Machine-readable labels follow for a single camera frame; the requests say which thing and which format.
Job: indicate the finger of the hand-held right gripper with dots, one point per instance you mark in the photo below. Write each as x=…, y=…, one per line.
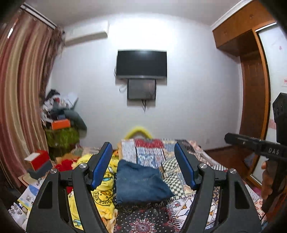
x=242, y=140

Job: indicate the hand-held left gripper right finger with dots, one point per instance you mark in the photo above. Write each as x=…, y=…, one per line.
x=185, y=165

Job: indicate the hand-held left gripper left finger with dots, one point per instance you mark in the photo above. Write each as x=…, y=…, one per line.
x=102, y=165

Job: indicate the blue denim jeans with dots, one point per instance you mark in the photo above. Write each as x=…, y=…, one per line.
x=139, y=183

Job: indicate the person's right hand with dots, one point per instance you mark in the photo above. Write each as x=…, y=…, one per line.
x=266, y=186

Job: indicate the lavender cloth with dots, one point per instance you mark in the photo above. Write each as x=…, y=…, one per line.
x=249, y=161

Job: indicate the yellow cartoon blanket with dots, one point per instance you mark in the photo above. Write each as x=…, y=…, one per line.
x=105, y=197

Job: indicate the patchwork bed blanket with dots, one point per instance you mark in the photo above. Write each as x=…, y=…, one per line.
x=152, y=152

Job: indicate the red plush toy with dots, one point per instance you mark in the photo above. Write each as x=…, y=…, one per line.
x=65, y=165

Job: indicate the yellow foam tube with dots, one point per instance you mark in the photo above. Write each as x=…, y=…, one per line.
x=137, y=130

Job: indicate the grey cushion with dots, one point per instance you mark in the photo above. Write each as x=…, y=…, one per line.
x=77, y=119

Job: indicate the orange box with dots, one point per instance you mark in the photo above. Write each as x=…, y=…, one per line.
x=60, y=124

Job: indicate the red and white box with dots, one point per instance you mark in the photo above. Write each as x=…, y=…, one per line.
x=37, y=161

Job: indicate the pile of clutter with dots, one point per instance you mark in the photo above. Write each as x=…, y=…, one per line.
x=53, y=103

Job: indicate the white printed cardboard box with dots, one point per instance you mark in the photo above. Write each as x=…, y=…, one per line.
x=27, y=197

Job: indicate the wooden wardrobe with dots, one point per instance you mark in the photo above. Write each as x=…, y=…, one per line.
x=233, y=29

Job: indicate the striped curtain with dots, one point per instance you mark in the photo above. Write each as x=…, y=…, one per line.
x=20, y=89

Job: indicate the white air conditioner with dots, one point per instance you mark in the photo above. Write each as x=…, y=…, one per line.
x=86, y=34

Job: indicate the wall socket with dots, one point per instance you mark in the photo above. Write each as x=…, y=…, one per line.
x=208, y=141

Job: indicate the black wall television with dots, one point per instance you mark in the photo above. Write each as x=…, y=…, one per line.
x=141, y=64

